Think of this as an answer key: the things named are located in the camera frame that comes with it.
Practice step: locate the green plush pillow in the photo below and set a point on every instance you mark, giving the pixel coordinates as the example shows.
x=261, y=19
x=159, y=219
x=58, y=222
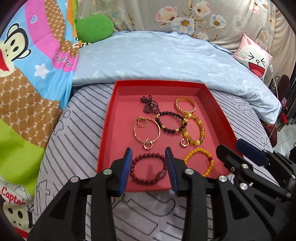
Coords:
x=94, y=28

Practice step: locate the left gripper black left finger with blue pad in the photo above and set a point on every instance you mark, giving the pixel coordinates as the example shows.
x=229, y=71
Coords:
x=64, y=218

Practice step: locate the colorful cartoon monkey quilt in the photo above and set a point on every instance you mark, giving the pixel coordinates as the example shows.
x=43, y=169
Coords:
x=39, y=54

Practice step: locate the grey striped bed sheet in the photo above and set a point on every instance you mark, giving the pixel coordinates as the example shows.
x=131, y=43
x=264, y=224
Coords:
x=73, y=151

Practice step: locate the white pink cat cushion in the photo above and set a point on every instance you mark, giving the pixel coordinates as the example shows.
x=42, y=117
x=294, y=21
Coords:
x=253, y=57

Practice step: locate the light blue blanket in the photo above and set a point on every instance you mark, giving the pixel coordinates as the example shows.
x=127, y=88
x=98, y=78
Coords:
x=139, y=55

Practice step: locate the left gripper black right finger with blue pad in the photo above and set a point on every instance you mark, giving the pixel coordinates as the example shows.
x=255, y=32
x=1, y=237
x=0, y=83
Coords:
x=233, y=218

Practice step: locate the red cardboard tray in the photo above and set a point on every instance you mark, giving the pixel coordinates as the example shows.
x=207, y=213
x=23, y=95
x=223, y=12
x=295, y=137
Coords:
x=125, y=107

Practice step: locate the dark red chair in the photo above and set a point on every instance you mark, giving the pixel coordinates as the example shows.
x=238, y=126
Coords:
x=280, y=87

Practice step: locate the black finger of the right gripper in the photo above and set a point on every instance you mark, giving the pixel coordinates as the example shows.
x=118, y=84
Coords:
x=235, y=164
x=279, y=166

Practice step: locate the thin gold bangle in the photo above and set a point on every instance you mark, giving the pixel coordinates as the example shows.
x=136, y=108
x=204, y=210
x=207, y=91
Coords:
x=147, y=143

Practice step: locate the grey floral pillow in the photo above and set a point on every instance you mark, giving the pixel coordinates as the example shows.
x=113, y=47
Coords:
x=220, y=22

